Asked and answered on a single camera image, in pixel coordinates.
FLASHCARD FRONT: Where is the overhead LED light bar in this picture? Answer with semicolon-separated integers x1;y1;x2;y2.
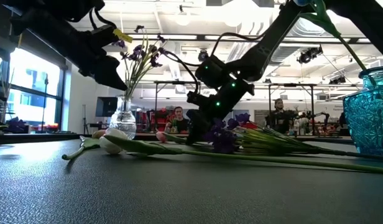
129;33;383;44

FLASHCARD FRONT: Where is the clear glass vase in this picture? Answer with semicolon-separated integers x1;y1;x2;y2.
109;95;137;141

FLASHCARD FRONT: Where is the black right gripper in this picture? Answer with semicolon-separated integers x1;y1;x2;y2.
187;91;229;146

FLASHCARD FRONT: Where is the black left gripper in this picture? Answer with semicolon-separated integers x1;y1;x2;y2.
65;32;129;91

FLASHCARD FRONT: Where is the yellow cable tag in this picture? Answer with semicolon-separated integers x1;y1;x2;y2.
113;28;134;44

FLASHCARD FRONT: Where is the dense purple flower bunch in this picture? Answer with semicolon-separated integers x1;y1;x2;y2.
210;112;344;147
203;123;360;156

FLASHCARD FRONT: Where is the seated person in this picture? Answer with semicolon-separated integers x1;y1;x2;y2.
165;106;190;134

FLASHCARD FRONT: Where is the black tripod stand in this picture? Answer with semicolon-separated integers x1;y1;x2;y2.
81;104;88;132

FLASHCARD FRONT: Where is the round white ceiling lamp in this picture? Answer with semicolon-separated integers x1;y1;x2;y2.
174;9;192;27

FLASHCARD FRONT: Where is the red storage shelf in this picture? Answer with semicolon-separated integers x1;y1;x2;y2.
137;108;172;132

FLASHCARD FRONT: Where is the black metal station frame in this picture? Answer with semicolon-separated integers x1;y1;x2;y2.
138;80;202;124
253;82;316;135

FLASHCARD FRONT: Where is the person behind robot station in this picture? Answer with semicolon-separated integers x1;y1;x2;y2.
265;98;297;135

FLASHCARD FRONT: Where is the black ceiling spotlight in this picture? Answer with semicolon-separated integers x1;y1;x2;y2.
329;75;347;85
197;49;210;63
296;45;324;65

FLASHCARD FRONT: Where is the black monitor screen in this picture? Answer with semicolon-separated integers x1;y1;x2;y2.
95;96;118;118

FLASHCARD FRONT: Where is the blue cut glass vase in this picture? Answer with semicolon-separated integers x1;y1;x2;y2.
343;65;383;157

